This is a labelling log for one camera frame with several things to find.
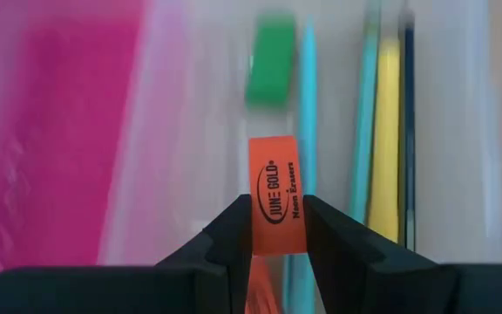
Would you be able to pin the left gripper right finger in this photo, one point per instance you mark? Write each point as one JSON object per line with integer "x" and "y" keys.
{"x": 386, "y": 283}

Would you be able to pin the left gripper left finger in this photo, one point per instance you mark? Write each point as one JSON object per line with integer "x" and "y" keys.
{"x": 146, "y": 288}

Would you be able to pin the yellow pencil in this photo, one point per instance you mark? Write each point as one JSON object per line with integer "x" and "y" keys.
{"x": 386, "y": 131}

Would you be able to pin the orange rectangular eraser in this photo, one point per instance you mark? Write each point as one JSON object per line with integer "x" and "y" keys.
{"x": 277, "y": 174}

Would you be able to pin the short teal pen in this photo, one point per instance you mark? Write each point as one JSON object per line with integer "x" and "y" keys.
{"x": 364, "y": 131}

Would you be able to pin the dark pencil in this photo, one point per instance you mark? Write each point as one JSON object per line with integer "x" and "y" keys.
{"x": 409, "y": 131}

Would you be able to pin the long teal pencil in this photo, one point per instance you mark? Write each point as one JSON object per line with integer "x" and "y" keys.
{"x": 308, "y": 109}

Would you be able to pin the green rectangular eraser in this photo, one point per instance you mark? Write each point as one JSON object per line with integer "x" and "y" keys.
{"x": 270, "y": 61}

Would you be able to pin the pink-lidded clear pencil case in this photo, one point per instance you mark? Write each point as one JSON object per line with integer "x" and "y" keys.
{"x": 59, "y": 131}

